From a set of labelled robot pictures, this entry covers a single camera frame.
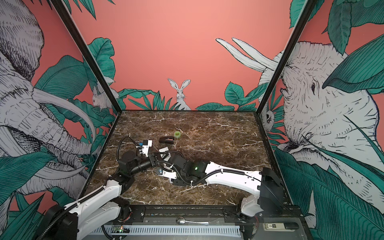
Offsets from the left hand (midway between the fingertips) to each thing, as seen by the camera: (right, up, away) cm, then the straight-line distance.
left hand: (167, 154), depth 74 cm
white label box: (+54, -32, -7) cm, 63 cm away
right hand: (+2, -9, -2) cm, 9 cm away
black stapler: (-6, +5, +27) cm, 28 cm away
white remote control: (-2, 0, 0) cm, 2 cm away
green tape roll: (+1, +8, +32) cm, 33 cm away
